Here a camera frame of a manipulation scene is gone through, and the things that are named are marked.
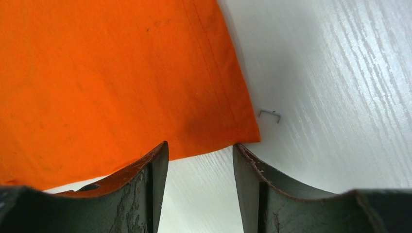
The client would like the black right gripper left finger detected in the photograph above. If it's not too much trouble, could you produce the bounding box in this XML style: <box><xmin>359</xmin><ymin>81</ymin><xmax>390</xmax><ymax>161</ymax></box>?
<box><xmin>0</xmin><ymin>142</ymin><xmax>169</xmax><ymax>233</ymax></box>

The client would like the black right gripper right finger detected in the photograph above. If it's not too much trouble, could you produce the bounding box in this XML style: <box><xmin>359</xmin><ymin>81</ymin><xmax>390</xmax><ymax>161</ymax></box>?
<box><xmin>233</xmin><ymin>144</ymin><xmax>412</xmax><ymax>233</ymax></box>

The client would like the orange t shirt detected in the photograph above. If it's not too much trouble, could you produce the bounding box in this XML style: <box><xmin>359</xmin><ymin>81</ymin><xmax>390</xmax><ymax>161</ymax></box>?
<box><xmin>0</xmin><ymin>0</ymin><xmax>260</xmax><ymax>190</ymax></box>

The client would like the small metal staple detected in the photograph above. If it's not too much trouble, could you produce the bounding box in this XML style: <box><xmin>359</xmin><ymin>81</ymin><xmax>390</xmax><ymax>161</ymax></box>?
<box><xmin>258</xmin><ymin>108</ymin><xmax>282</xmax><ymax>124</ymax></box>

